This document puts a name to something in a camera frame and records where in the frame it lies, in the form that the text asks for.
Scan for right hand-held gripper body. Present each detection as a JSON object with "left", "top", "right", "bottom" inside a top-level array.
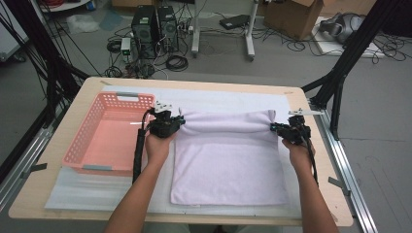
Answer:
[{"left": 275, "top": 109, "right": 325, "bottom": 146}]

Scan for grey headset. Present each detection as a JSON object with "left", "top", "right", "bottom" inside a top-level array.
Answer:
[{"left": 319, "top": 12, "right": 365, "bottom": 45}]

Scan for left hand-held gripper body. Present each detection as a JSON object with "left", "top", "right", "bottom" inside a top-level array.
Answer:
[{"left": 149, "top": 100, "right": 183, "bottom": 140}]

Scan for black computer tower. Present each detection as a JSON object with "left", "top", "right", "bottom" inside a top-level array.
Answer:
[
  {"left": 156, "top": 5, "right": 180, "bottom": 54},
  {"left": 130, "top": 4, "right": 159, "bottom": 61}
]

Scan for person's grey trousers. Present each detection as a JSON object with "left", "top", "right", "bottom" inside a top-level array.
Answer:
[{"left": 152, "top": 222, "right": 283, "bottom": 233}]

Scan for white cabinet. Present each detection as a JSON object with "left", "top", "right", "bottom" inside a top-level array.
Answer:
[{"left": 0, "top": 13, "right": 30, "bottom": 62}]

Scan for coiled black cable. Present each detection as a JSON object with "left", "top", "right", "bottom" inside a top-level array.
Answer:
[{"left": 165, "top": 54, "right": 189, "bottom": 73}]

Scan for clear plastic bag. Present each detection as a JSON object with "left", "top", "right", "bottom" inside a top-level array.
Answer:
[{"left": 66, "top": 13, "right": 101, "bottom": 35}]

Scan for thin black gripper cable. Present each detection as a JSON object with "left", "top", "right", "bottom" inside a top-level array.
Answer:
[{"left": 300, "top": 135, "right": 320, "bottom": 188}]

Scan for round white table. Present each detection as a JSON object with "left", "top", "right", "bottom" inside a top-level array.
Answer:
[{"left": 38, "top": 0, "right": 91, "bottom": 14}]

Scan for aluminium rail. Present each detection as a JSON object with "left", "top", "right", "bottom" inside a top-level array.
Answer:
[
  {"left": 0, "top": 106, "right": 66, "bottom": 212},
  {"left": 309, "top": 98, "right": 380, "bottom": 233}
]

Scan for lilac printed towel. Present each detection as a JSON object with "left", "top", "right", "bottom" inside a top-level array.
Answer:
[{"left": 169, "top": 109, "right": 291, "bottom": 207}]

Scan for white floor board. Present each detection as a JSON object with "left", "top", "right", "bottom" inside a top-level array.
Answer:
[{"left": 312, "top": 16, "right": 387, "bottom": 59}]

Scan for small white power device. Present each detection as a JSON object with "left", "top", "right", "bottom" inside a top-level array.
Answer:
[{"left": 120, "top": 37, "right": 133, "bottom": 62}]

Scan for flat black device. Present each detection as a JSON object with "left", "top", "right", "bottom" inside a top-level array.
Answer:
[{"left": 219, "top": 14, "right": 251, "bottom": 31}]

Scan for black metal frame post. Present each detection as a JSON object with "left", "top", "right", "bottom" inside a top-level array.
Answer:
[
  {"left": 300, "top": 0, "right": 412, "bottom": 142},
  {"left": 0, "top": 0, "right": 91, "bottom": 183}
]

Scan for white grid mat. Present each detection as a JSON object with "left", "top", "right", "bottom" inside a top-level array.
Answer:
[{"left": 44, "top": 84, "right": 307, "bottom": 219}]

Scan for pink plastic basket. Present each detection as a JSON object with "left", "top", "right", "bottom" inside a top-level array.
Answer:
[{"left": 62, "top": 91, "right": 156, "bottom": 178}]

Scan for person's left hand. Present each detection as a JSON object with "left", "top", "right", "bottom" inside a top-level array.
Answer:
[{"left": 144, "top": 131, "right": 178, "bottom": 166}]

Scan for white metal stand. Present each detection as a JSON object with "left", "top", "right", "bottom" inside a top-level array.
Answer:
[{"left": 190, "top": 0, "right": 260, "bottom": 62}]

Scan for open cardboard box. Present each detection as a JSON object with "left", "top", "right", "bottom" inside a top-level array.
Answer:
[{"left": 263, "top": 0, "right": 325, "bottom": 42}]

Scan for person's right hand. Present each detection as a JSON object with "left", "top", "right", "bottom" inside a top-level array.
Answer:
[{"left": 281, "top": 137, "right": 314, "bottom": 171}]

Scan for black sleeved gripper cable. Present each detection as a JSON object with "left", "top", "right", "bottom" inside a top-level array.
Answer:
[{"left": 131, "top": 108, "right": 156, "bottom": 183}]

